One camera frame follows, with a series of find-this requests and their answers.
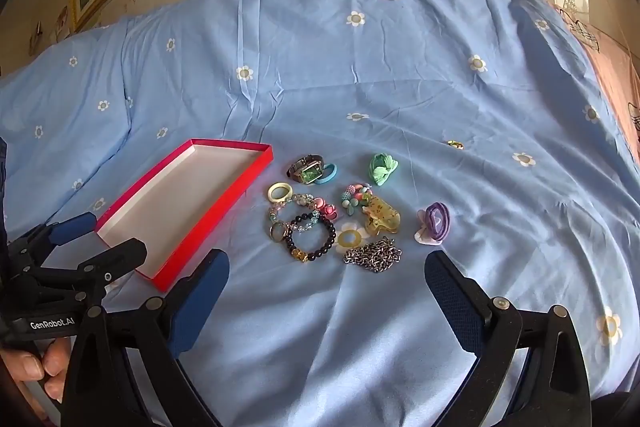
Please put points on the person's left hand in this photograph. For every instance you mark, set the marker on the person's left hand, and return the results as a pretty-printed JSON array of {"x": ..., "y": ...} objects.
[{"x": 52, "y": 359}]

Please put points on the blue flower print bed sheet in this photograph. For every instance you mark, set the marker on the blue flower print bed sheet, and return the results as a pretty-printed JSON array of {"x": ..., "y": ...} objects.
[{"x": 350, "y": 82}]

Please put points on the pink printed blanket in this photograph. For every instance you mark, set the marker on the pink printed blanket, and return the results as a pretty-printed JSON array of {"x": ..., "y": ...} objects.
[{"x": 620, "y": 72}]

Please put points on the pink heart hair clip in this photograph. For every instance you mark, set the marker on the pink heart hair clip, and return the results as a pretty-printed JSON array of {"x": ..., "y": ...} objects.
[{"x": 327, "y": 208}]

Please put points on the red cardboard box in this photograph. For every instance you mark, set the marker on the red cardboard box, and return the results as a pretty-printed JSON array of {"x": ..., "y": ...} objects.
[{"x": 190, "y": 197}]

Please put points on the green face wristwatch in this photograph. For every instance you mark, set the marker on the green face wristwatch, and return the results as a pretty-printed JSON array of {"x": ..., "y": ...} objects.
[{"x": 310, "y": 172}]

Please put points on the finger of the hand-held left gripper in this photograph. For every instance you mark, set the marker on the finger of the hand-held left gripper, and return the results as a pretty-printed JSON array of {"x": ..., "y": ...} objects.
[
  {"x": 75, "y": 227},
  {"x": 117, "y": 254}
]

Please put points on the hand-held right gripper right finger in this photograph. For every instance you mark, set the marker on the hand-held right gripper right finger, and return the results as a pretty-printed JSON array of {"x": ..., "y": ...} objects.
[{"x": 450, "y": 302}]

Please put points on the green scrunchie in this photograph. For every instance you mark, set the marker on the green scrunchie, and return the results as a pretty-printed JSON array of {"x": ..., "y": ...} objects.
[{"x": 382, "y": 168}]

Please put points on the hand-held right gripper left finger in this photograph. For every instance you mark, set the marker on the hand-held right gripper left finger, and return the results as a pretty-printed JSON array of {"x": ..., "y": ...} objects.
[{"x": 200, "y": 302}]

